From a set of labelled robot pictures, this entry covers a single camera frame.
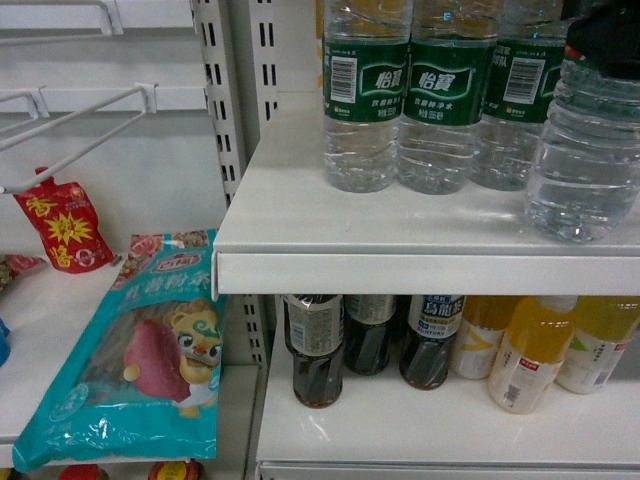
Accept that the red sauce pouch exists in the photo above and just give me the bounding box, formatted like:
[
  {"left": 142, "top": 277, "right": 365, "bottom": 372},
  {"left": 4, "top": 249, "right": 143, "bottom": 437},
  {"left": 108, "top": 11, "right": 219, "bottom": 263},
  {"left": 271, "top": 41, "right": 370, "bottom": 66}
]
[{"left": 14, "top": 177, "right": 115, "bottom": 274}]

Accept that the clear water bottle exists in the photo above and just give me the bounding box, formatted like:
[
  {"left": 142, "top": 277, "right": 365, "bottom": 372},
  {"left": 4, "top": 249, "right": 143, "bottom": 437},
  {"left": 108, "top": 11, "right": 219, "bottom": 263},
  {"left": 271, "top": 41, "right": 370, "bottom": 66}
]
[{"left": 525, "top": 47, "right": 639, "bottom": 243}]

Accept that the white shelf upright slotted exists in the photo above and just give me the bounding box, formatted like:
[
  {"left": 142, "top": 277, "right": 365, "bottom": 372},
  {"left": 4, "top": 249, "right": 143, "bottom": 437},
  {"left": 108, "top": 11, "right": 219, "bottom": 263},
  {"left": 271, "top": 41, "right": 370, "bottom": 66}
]
[{"left": 192, "top": 1, "right": 271, "bottom": 368}]

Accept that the teal sweet potato noodle bag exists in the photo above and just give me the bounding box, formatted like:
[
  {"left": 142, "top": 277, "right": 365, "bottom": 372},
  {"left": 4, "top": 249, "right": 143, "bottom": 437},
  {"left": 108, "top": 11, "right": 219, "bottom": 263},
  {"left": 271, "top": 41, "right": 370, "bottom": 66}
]
[{"left": 12, "top": 229, "right": 225, "bottom": 472}]

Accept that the white wire hook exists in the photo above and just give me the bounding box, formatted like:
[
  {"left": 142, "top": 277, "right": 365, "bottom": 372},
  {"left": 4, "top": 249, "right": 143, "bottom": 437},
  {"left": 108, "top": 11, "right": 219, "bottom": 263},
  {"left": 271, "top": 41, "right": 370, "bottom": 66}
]
[{"left": 1, "top": 82, "right": 157, "bottom": 195}]

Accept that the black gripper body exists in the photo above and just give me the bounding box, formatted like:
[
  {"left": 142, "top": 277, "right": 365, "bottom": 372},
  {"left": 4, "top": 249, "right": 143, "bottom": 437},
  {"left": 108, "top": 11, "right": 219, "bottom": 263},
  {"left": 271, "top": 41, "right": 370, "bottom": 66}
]
[{"left": 567, "top": 1, "right": 639, "bottom": 80}]

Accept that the yellow white drink bottle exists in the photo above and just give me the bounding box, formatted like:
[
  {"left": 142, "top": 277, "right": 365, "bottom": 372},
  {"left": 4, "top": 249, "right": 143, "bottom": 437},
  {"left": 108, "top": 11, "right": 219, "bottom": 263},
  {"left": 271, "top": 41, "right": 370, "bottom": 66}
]
[
  {"left": 450, "top": 295, "right": 523, "bottom": 380},
  {"left": 556, "top": 296, "right": 639, "bottom": 394},
  {"left": 488, "top": 295, "right": 578, "bottom": 414}
]

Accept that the dark oolong tea bottle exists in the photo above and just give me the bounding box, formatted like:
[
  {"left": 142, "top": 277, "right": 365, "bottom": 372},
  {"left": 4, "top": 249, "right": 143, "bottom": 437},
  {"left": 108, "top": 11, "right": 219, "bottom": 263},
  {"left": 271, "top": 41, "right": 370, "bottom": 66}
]
[
  {"left": 399, "top": 295, "right": 466, "bottom": 390},
  {"left": 344, "top": 294, "right": 397, "bottom": 376},
  {"left": 283, "top": 294, "right": 344, "bottom": 408}
]

